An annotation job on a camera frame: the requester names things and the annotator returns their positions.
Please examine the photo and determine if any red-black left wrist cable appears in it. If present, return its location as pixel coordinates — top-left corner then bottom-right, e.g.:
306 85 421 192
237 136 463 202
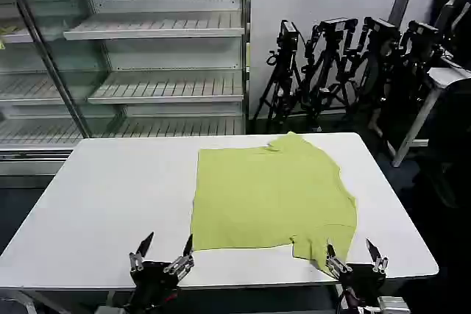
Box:
157 288 181 304

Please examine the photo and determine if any white desk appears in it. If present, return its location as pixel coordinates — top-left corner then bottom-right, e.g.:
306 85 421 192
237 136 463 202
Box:
391 57 471 168

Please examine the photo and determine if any empty white shelf unit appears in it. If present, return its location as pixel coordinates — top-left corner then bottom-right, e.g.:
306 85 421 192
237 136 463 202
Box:
63 0 252 138

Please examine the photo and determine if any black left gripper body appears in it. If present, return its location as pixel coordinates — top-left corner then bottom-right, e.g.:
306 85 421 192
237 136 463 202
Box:
129 260 185 310

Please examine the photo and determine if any yellow-green shirt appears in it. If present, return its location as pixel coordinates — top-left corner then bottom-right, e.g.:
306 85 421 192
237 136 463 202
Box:
189 131 358 277

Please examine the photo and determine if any black office chair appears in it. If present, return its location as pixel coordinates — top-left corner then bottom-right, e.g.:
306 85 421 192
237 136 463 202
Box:
411 78 471 209

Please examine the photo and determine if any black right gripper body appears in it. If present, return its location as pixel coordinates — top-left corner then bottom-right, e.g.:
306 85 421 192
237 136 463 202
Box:
337 262 387 302

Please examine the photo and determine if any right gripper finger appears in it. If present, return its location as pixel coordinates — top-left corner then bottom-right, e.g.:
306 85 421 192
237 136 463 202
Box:
365 238 389 274
325 243 353 279

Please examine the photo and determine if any glass-door shelf cabinet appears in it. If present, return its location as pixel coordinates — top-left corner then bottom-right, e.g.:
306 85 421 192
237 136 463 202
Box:
0 0 91 176

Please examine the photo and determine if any black computer monitor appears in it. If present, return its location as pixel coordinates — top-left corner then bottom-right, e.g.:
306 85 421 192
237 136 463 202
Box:
433 0 471 69

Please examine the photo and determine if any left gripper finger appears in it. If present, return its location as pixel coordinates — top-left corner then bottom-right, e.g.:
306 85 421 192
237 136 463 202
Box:
128 232 155 273
163 233 195 281

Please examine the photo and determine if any black tripod with camera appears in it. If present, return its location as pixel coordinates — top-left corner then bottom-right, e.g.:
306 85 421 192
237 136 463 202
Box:
300 17 360 129
382 21 448 153
341 15 403 138
252 19 307 124

